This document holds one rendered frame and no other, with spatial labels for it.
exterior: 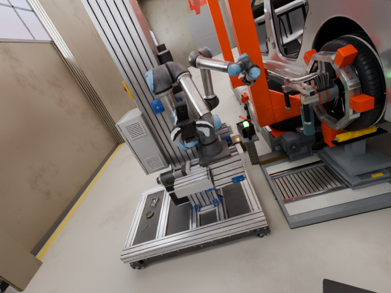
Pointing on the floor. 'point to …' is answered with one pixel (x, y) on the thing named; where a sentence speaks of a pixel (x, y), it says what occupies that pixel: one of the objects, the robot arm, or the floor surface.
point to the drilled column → (252, 153)
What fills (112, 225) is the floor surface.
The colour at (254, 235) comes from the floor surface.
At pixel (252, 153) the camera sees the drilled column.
